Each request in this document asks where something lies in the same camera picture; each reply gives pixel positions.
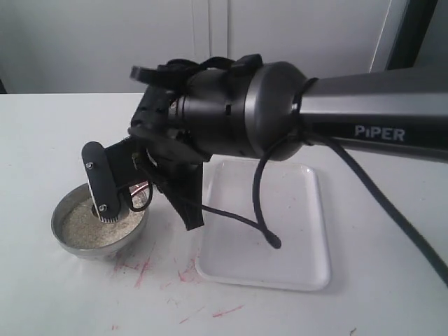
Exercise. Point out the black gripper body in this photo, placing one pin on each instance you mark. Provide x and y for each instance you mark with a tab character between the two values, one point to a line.
166	141

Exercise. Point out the white plastic tray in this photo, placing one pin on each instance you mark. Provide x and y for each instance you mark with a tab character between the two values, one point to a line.
231	252

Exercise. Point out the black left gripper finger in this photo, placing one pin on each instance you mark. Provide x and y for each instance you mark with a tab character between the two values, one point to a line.
101	182

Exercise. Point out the white cabinet doors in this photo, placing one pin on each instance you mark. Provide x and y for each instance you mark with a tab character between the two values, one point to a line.
91	46

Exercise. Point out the steel bowl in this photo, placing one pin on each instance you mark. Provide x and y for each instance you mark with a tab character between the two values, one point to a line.
114	250

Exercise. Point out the white rice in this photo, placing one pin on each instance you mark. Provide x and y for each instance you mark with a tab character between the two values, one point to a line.
83	230

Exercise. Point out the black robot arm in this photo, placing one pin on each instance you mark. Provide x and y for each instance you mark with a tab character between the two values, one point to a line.
190	112

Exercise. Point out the dark vertical post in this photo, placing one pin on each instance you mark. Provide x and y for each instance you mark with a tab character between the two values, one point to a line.
411	33

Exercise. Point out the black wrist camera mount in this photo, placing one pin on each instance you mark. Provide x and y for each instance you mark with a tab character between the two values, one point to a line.
181	183

